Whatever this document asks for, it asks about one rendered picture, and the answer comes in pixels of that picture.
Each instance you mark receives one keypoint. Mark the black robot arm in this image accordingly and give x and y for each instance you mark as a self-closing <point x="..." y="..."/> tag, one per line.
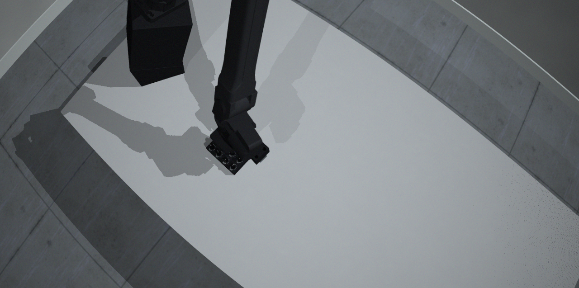
<point x="235" y="93"/>

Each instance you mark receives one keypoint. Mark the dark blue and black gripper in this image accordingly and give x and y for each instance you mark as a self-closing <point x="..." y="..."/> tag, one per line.
<point x="217" y="138"/>

